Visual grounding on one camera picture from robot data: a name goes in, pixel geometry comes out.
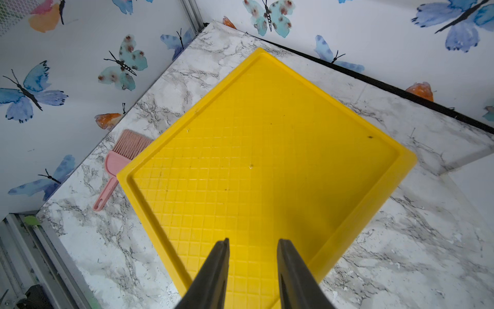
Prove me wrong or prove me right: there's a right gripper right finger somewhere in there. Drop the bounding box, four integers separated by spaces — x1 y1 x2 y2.
277 239 335 309

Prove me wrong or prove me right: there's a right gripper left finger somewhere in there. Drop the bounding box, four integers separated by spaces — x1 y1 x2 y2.
176 238 230 309

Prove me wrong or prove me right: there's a yellow plastic drawer cabinet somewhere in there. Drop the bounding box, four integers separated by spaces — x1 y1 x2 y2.
118 48 417 308

